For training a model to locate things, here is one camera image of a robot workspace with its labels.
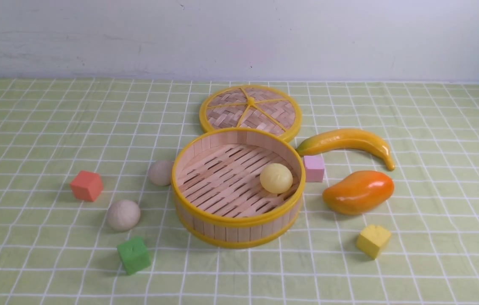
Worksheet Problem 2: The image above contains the white bun front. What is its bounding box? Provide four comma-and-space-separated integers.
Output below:
106, 200, 141, 232

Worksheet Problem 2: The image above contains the green foam cube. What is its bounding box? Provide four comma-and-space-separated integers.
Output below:
116, 237, 152, 275

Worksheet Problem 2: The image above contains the woven bamboo steamer lid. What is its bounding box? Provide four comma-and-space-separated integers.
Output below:
199, 85, 302, 141

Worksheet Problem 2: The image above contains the yellow toy banana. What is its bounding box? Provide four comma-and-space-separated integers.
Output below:
296, 129, 396, 171

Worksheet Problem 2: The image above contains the pink foam cube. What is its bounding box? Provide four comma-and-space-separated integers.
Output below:
303, 155, 326, 182

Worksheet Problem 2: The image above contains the orange toy mango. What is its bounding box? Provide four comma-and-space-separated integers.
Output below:
322, 170, 395, 216

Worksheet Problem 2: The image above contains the red foam cube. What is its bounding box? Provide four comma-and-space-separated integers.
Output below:
70, 170, 103, 202

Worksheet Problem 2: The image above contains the bamboo steamer tray yellow rim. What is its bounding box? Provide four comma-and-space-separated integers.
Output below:
171, 128, 306, 248

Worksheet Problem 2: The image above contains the yellow foam cube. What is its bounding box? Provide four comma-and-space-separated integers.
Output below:
356, 225, 391, 259

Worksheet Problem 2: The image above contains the green checkered tablecloth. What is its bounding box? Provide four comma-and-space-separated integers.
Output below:
0, 79, 479, 305

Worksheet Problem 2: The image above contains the white bun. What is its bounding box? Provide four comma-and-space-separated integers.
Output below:
106, 200, 141, 232
147, 160, 174, 186

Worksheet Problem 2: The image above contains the yellow bun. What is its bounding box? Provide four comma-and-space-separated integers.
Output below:
259, 164, 293, 194

